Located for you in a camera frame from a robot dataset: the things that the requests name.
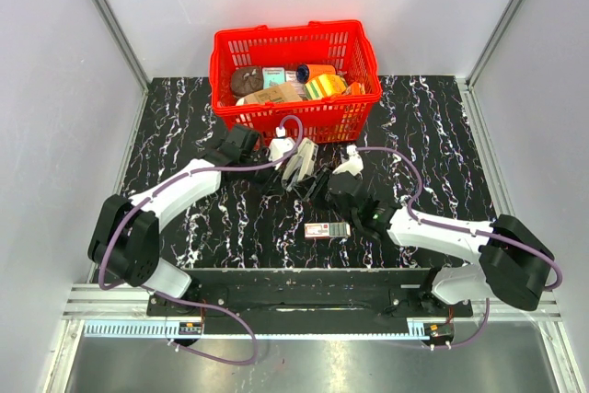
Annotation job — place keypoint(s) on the red plastic basket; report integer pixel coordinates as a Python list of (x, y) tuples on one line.
[(342, 44)]

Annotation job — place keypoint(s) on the yellow green striped box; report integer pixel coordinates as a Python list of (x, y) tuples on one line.
[(325, 86)]

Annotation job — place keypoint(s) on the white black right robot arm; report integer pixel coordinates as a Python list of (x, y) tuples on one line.
[(503, 258)]

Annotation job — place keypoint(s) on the cardboard box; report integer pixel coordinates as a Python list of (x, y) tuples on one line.
[(283, 93)]

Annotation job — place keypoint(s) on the orange packet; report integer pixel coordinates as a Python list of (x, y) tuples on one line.
[(354, 89)]

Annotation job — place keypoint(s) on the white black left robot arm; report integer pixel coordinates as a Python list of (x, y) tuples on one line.
[(126, 241)]

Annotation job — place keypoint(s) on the orange cylinder can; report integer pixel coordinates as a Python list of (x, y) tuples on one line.
[(306, 72)]

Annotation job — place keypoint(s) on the staple box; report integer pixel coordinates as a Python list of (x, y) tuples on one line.
[(327, 230)]

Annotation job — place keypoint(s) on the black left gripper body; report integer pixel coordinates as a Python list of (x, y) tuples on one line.
[(263, 179)]

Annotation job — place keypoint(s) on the brown round item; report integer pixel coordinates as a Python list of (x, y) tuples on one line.
[(246, 80)]

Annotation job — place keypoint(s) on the beige stapler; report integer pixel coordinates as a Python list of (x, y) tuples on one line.
[(300, 165)]

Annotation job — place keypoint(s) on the teal small box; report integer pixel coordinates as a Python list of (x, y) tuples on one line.
[(273, 76)]

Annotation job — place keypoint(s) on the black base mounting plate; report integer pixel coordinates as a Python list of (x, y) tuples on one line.
[(390, 301)]

